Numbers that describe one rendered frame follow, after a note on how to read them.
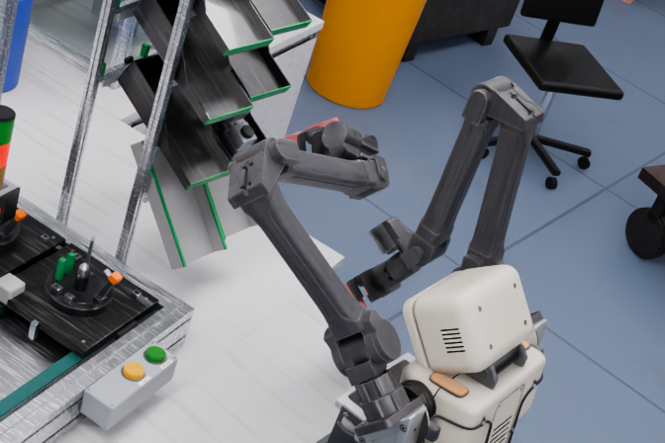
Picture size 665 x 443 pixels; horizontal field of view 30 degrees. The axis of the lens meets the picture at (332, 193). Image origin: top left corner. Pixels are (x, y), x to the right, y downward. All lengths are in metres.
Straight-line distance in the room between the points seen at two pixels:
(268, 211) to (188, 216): 0.66
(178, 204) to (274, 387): 0.45
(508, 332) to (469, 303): 0.12
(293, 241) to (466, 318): 0.34
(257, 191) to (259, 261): 0.94
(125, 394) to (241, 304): 0.54
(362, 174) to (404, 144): 3.09
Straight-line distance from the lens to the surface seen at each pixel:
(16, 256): 2.65
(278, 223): 2.09
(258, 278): 2.94
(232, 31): 2.46
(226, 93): 2.57
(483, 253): 2.49
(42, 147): 3.19
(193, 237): 2.73
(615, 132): 6.37
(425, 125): 5.70
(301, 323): 2.85
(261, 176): 2.06
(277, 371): 2.71
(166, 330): 2.58
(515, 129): 2.37
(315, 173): 2.25
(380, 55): 5.49
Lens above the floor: 2.61
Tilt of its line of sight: 32 degrees down
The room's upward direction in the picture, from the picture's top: 20 degrees clockwise
